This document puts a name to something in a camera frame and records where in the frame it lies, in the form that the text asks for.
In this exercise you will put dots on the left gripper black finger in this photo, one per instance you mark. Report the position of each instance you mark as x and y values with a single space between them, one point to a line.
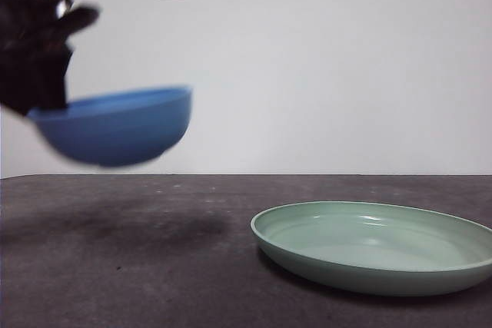
13 93
48 82

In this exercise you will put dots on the blue ribbed bowl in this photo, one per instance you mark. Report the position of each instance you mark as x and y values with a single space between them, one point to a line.
115 136

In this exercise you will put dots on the pale green round plate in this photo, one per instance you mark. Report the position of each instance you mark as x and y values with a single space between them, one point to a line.
369 278

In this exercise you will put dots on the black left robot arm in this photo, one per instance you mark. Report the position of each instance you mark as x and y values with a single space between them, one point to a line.
23 17

